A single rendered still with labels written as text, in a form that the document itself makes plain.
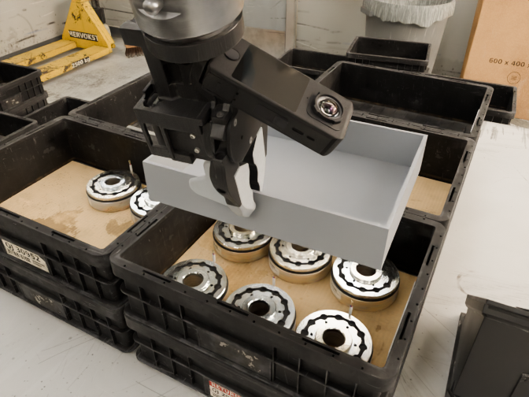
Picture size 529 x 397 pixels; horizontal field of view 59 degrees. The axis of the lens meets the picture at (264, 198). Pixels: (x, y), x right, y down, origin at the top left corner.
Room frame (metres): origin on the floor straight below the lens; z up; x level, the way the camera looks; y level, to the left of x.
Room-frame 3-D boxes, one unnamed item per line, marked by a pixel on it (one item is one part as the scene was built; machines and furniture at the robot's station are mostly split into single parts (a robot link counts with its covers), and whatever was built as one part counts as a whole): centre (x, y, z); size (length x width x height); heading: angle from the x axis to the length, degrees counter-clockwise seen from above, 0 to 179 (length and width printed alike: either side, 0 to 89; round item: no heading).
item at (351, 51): (2.38, -0.64, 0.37); 0.42 x 0.34 x 0.46; 65
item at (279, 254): (0.56, -0.06, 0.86); 0.10 x 0.10 x 0.01
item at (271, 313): (0.43, 0.01, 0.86); 0.05 x 0.05 x 0.01
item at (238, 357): (0.50, -0.03, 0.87); 0.40 x 0.30 x 0.11; 62
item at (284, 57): (2.54, -0.28, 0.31); 0.40 x 0.30 x 0.34; 65
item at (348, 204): (0.47, -0.03, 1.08); 0.27 x 0.20 x 0.05; 64
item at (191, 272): (0.49, 0.11, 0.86); 0.05 x 0.05 x 0.01
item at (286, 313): (0.43, 0.01, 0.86); 0.10 x 0.10 x 0.01
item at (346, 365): (0.50, -0.03, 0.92); 0.40 x 0.30 x 0.02; 62
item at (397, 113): (1.03, -0.31, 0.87); 0.40 x 0.30 x 0.11; 62
